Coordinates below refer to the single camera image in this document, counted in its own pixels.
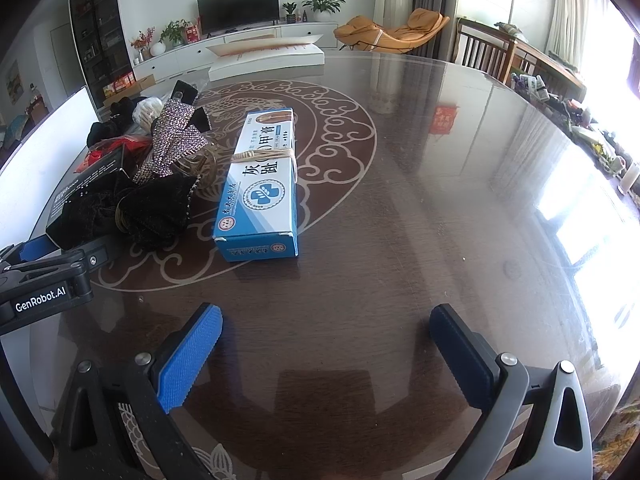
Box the black cardboard box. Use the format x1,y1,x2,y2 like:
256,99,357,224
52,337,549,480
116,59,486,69
46,145,129,229

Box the black velvet hair accessory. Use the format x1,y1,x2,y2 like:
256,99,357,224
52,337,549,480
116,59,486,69
46,171,198,250

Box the blue white medicine box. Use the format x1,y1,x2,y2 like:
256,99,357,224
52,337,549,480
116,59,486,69
213,107,298,262

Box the sparkly rhinestone bow hairclip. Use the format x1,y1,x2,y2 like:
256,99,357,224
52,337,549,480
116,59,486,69
132,99,208,184

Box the white storage box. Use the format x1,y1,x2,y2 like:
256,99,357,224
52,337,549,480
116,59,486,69
0,88,98,247

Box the white tv cabinet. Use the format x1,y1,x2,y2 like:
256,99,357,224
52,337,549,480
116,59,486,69
134,22,338,82

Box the red flower vase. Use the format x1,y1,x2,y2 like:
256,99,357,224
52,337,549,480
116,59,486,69
130,27,155,62

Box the green potted plant left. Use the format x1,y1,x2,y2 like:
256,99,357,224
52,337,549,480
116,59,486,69
160,20,190,47

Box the green potted plant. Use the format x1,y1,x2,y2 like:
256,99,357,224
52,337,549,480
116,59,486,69
160,20,190,47
303,0,346,22

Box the dark display cabinet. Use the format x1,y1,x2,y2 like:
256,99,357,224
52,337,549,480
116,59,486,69
68,0,132,108

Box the white flat carton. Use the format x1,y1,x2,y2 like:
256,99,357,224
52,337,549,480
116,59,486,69
208,35,324,81

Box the wooden side table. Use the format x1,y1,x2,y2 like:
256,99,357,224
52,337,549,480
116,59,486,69
509,39,587,103

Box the wooden dining chair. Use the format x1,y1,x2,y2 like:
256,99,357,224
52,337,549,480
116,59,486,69
450,18,516,84

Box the black flat television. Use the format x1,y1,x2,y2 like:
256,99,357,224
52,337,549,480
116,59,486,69
196,0,280,35

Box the orange lounge chair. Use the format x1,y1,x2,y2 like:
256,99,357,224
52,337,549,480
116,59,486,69
333,8,450,54

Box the green potted plant right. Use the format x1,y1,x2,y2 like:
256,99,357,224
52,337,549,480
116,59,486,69
303,0,346,22

